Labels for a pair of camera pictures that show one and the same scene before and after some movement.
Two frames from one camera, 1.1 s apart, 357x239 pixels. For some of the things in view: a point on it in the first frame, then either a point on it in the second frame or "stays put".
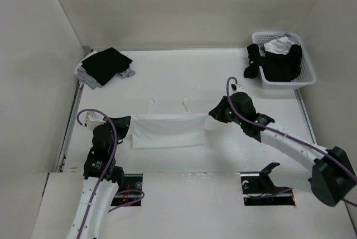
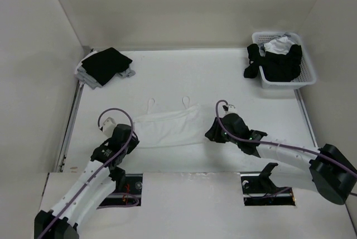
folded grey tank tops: [81, 73] stays put
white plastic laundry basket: [307, 76] stays put
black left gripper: [122, 124] -> [135, 143]
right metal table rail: [306, 116] stays put
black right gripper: [217, 113] -> [213, 133]
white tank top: [168, 130] stays put
